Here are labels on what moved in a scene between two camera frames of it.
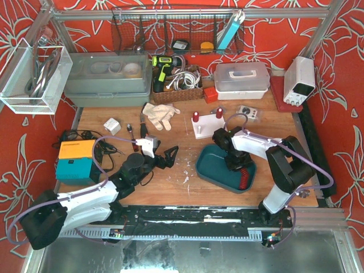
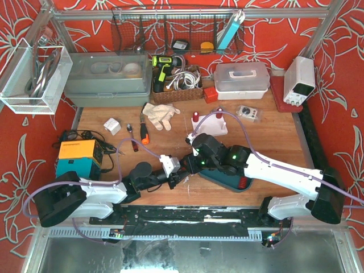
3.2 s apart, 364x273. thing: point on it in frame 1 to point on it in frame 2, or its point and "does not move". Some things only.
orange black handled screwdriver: [143, 129] does not move
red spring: [219, 112] does not move
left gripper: [158, 160] to [173, 180]
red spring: [195, 116] does not move
